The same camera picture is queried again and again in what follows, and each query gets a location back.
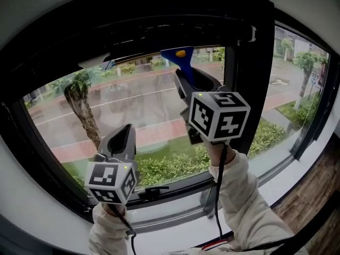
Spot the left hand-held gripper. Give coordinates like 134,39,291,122
84,123,141,206

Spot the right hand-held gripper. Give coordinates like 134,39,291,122
173,67,252,146

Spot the glass pane of hinged window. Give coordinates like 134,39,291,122
22,46,226,190

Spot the person's right forearm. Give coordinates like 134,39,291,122
206,141,295,252

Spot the person's left forearm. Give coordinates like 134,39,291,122
89,203,133,255

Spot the white screen pull tab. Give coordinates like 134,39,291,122
78,53,111,69

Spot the glass pane of fixed window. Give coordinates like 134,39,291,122
248,21,332,182

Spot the white window sill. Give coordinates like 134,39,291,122
124,107,340,251

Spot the person's white jacket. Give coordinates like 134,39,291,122
161,237,310,255

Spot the black window handle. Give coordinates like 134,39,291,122
138,185,170,200

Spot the black window frame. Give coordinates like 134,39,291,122
0,0,340,224

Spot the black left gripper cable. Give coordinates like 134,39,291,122
110,205,138,255

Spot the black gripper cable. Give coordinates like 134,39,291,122
214,142,229,241
110,205,138,255

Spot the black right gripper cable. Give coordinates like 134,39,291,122
214,142,229,241

